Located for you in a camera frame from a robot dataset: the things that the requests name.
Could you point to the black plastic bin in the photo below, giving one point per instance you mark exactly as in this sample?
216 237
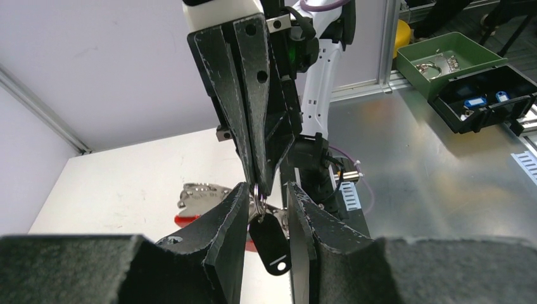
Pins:
481 99

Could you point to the silver key organiser plate with rings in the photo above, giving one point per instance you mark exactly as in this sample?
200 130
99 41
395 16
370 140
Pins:
198 198

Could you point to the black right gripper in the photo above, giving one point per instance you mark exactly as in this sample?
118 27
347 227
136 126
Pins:
273 48

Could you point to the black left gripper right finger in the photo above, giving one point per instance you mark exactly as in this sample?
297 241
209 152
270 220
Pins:
333 263

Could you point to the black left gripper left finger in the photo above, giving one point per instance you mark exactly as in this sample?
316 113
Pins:
201 263

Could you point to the black key tag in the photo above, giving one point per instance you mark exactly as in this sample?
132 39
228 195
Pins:
271 244

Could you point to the green plastic bin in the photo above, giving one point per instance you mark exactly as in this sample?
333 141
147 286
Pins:
429 65

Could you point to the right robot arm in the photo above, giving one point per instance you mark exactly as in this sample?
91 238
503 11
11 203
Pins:
335 24

